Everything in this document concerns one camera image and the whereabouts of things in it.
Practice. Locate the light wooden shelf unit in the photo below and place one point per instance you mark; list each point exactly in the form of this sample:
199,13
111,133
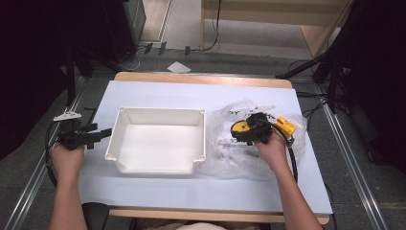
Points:
268,19

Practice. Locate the person's clothing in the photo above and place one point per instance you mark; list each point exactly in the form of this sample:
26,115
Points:
198,226

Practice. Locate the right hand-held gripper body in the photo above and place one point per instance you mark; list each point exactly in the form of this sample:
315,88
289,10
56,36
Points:
260,126

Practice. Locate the pale blue table sheet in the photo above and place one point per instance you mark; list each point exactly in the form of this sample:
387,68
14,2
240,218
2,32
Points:
178,191

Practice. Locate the person's left hand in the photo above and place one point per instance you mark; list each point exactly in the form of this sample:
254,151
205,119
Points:
65,159

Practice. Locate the metal floor rail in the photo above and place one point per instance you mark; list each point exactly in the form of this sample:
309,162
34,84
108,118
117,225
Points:
351,159
41,159

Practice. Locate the yellow round tool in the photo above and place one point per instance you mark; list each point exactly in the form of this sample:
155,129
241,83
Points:
240,127

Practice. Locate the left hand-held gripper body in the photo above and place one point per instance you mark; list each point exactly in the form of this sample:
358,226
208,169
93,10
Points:
72,138

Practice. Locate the person's right hand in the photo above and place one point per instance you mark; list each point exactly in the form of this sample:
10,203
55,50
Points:
271,153

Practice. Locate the black metal stand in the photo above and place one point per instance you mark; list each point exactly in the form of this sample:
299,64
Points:
72,80
319,68

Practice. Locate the white plastic box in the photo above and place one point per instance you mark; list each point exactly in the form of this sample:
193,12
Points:
156,143

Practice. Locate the dark curtain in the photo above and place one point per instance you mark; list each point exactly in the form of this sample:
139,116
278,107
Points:
38,64
379,80

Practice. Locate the white paper sheet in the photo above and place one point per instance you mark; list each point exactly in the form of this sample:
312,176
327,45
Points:
178,67

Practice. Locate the clear plastic bag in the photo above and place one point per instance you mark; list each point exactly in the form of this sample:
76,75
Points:
223,156

